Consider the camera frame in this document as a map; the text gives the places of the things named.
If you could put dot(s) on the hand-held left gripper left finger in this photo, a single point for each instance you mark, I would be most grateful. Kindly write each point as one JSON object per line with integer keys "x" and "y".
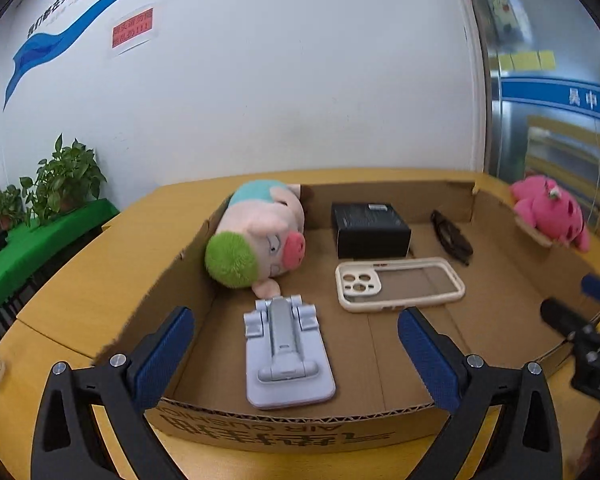
{"x": 165, "y": 355}

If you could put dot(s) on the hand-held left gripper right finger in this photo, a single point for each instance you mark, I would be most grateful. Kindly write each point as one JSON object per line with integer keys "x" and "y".
{"x": 427, "y": 360}

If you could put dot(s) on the shallow cardboard box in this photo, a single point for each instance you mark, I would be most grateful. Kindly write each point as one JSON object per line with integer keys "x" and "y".
{"x": 370, "y": 340}

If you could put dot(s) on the beige clear phone case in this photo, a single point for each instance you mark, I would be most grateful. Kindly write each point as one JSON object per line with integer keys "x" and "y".
{"x": 350, "y": 285}

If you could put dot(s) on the light purple phone stand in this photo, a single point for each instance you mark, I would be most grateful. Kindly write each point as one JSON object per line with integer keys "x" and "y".
{"x": 285, "y": 360}

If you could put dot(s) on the black sunglasses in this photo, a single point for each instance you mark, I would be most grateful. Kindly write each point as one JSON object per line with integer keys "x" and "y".
{"x": 452, "y": 237}

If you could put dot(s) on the black product box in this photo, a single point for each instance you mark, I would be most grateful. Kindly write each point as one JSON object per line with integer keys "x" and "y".
{"x": 370, "y": 235}

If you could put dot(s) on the pink plush toy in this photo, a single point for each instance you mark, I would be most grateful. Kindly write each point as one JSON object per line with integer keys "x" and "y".
{"x": 545, "y": 205}

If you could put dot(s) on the pig plush toy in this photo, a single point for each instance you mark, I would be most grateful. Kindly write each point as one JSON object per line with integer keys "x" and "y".
{"x": 260, "y": 230}

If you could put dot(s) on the glass door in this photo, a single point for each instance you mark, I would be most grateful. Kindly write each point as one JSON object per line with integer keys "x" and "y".
{"x": 545, "y": 130}

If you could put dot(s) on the large potted plant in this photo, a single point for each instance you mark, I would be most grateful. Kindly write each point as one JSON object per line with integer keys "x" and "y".
{"x": 65, "y": 175}

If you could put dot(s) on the small potted plant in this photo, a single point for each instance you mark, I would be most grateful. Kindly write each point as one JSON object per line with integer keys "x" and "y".
{"x": 5, "y": 207}

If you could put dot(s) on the yellow sticky note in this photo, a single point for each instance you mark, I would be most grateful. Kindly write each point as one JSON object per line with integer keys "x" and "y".
{"x": 505, "y": 61}
{"x": 523, "y": 60}
{"x": 544, "y": 59}

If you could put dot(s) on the cartoon door sticker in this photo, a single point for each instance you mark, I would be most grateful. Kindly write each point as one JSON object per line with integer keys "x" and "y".
{"x": 505, "y": 7}

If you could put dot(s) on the red and white wall sign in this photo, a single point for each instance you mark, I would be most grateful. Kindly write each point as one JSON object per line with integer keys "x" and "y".
{"x": 132, "y": 30}

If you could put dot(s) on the blue ribbon wall decal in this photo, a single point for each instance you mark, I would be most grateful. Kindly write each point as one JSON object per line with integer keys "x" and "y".
{"x": 40, "y": 47}

